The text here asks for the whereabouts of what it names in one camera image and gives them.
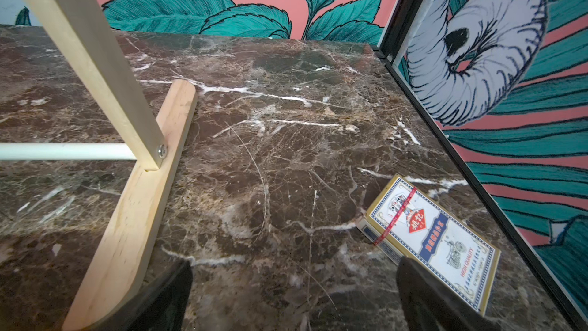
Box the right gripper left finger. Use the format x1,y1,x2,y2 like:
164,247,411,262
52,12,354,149
98,260,193,330

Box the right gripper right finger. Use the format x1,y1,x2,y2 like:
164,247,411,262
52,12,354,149
396,257,501,330

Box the wooden clothes rack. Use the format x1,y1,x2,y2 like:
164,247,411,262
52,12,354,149
1,0,197,330

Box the small card box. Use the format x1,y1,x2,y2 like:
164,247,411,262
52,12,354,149
357,175,501,315

